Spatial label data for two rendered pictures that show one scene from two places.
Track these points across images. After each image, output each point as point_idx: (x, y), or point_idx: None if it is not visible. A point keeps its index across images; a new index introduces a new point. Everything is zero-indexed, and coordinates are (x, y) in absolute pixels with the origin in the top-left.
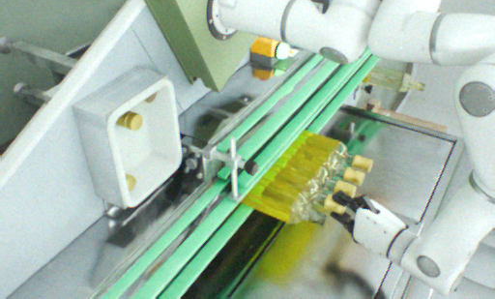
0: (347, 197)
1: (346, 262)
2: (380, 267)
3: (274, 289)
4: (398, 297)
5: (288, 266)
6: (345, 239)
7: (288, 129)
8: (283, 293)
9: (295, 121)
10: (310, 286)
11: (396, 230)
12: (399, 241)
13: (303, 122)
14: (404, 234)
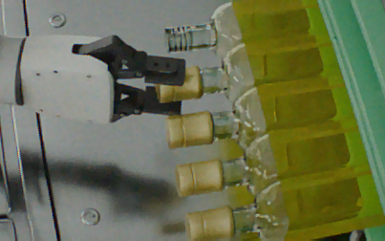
0: (153, 64)
1: (116, 123)
2: (57, 149)
3: (183, 10)
4: (7, 138)
5: (197, 56)
6: (151, 167)
7: None
8: (165, 13)
9: None
10: (138, 47)
11: (27, 41)
12: (14, 38)
13: (382, 172)
14: (12, 49)
